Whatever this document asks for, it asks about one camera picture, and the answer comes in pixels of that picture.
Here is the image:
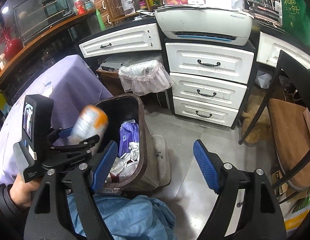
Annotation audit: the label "white orange bottle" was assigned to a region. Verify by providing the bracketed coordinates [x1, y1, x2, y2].
[68, 105, 108, 152]

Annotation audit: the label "white face mask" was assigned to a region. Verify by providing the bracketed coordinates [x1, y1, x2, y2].
[106, 157, 139, 183]

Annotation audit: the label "purple snack packet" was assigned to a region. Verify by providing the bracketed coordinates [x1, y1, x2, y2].
[118, 119, 139, 157]

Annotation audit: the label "white tissue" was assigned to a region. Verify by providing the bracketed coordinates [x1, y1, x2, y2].
[120, 142, 140, 168]

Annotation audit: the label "dark brown trash bin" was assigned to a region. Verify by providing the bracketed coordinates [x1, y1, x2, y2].
[96, 94, 159, 194]

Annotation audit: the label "left hand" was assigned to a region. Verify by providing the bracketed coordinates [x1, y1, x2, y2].
[9, 174, 42, 207]

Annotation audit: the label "grey floor mat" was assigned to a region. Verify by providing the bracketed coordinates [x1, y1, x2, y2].
[152, 134, 171, 187]

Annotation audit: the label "purple floral tablecloth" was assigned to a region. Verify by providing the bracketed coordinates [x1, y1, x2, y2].
[0, 55, 112, 185]

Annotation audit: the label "white bottom middle drawer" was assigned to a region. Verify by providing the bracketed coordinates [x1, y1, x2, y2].
[173, 96, 238, 127]

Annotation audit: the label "white drawer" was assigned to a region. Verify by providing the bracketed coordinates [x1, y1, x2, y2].
[173, 96, 238, 127]
[256, 32, 310, 70]
[165, 42, 254, 84]
[170, 72, 247, 109]
[79, 23, 162, 58]

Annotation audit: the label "blue cloth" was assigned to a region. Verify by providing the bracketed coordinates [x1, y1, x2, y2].
[67, 193, 178, 240]

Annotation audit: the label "white centre middle drawer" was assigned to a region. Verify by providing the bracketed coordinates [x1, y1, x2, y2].
[170, 72, 247, 109]

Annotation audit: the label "white lace covered stool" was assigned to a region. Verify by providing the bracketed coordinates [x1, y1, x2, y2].
[118, 60, 173, 96]

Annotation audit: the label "wooden curved counter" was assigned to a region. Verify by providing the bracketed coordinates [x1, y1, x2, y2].
[0, 10, 95, 86]

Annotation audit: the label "yellow green bag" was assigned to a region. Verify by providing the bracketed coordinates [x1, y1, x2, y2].
[284, 196, 310, 235]

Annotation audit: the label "red vase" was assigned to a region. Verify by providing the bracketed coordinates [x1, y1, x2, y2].
[0, 27, 23, 62]

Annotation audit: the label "white upper middle drawer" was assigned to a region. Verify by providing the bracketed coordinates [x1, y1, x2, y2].
[165, 42, 254, 84]

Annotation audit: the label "black chair brown cushion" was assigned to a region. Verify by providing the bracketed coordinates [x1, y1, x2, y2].
[242, 51, 310, 197]

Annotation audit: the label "white top left drawer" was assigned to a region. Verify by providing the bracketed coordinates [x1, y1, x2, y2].
[79, 23, 162, 58]

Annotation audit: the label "green bottle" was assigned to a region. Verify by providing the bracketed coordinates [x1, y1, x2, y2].
[95, 9, 106, 31]

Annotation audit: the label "red tin can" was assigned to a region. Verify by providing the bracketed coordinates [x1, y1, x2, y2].
[74, 0, 86, 15]

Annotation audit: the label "white right drawer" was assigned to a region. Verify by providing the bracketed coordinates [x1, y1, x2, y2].
[256, 32, 310, 70]

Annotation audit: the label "brown boxes with hooks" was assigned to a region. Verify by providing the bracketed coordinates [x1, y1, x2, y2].
[93, 0, 112, 27]

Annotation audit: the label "white printer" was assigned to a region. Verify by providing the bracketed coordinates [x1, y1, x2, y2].
[154, 5, 253, 46]

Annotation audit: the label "green shopping bag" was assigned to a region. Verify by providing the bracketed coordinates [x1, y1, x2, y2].
[281, 0, 310, 47]

